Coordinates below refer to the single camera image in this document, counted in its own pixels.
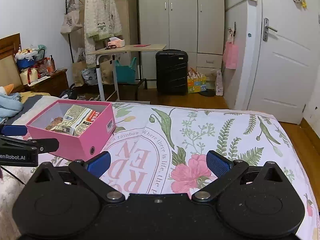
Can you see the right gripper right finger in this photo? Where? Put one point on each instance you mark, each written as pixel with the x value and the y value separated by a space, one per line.
pixel 227 173

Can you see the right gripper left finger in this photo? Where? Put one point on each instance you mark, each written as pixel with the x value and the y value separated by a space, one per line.
pixel 89 173

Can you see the cream knitted cardigan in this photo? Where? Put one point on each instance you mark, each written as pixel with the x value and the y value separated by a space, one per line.
pixel 101 21

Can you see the wooden nightstand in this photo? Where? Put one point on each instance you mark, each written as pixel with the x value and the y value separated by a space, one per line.
pixel 55 85

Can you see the canvas tote bag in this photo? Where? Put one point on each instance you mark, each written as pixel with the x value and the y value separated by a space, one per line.
pixel 71 20

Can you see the clear bag coated peanuts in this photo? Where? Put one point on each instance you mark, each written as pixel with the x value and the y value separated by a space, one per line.
pixel 76 120

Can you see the pink hanging bag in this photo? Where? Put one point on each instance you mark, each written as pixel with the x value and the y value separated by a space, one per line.
pixel 231 51

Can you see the teal tote bag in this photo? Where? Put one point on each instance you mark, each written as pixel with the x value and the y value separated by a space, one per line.
pixel 126 73

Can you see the blue blanket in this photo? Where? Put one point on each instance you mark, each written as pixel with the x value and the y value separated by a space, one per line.
pixel 10 105

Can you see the white door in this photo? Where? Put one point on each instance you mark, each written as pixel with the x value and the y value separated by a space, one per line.
pixel 288 58

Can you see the colourful gift bag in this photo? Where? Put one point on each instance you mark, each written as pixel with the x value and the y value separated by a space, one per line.
pixel 196 82

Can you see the brown paper bag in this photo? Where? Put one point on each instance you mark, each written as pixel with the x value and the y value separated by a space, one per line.
pixel 77 69

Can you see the wooden rolling desk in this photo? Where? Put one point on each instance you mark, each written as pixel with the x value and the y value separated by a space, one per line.
pixel 114 53

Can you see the pink cardboard box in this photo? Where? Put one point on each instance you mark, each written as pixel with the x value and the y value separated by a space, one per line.
pixel 87 145

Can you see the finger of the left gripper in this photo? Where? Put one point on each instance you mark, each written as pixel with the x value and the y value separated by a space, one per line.
pixel 13 130
pixel 9 144

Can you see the floral bed sheet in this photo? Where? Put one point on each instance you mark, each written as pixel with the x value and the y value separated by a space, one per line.
pixel 161 149

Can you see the pink tissue box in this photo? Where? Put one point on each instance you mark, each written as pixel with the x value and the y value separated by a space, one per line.
pixel 117 42

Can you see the black suitcase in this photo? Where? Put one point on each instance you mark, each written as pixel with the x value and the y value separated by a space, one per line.
pixel 171 72

